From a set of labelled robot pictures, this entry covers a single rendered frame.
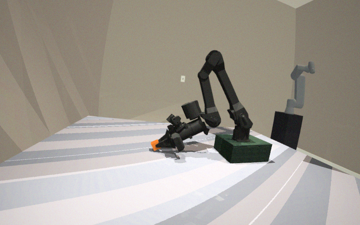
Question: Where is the orange block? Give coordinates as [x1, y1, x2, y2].
[151, 139, 160, 151]

